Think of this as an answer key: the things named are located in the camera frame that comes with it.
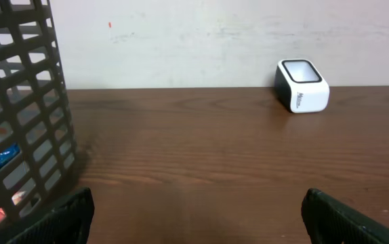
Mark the blue Oreo cookie pack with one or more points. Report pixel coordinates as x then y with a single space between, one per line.
8 154

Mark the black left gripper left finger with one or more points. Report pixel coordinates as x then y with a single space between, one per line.
67 220

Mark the white barcode scanner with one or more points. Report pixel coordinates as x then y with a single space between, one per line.
300 86

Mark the dark grey plastic basket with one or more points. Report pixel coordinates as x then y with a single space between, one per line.
34 110

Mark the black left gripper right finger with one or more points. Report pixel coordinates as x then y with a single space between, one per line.
328 220

